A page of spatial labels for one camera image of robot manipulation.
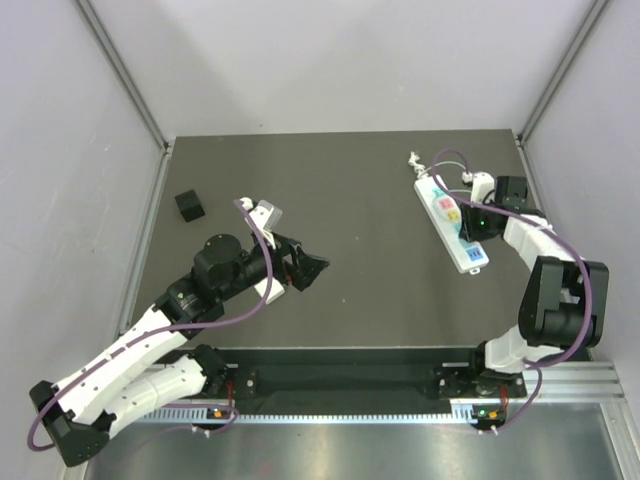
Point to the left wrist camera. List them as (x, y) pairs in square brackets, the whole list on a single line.
[(263, 215)]

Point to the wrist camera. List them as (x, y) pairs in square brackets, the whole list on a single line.
[(263, 215), (480, 187)]

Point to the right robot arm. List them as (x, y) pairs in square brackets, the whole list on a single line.
[(564, 303)]

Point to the white power strip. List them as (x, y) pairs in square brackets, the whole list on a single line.
[(445, 215)]

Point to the black cube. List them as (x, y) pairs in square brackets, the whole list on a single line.
[(189, 205)]

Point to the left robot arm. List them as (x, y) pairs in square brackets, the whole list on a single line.
[(84, 411)]

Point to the aluminium front rail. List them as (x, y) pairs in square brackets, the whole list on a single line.
[(581, 382)]

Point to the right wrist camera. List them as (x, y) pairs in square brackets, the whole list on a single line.
[(480, 187)]

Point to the white charger adapter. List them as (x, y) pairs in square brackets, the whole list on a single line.
[(276, 291)]

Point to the left aluminium frame post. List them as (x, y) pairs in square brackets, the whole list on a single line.
[(100, 33)]

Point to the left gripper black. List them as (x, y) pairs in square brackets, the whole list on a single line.
[(304, 268)]

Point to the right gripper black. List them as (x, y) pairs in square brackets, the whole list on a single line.
[(468, 233)]

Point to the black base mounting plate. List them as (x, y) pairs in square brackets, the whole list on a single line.
[(359, 380)]

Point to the slotted cable duct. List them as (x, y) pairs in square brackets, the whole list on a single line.
[(453, 414)]

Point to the aluminium frame post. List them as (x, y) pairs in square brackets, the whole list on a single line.
[(577, 43), (100, 33)]

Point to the right aluminium frame post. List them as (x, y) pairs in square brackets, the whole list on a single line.
[(577, 43)]

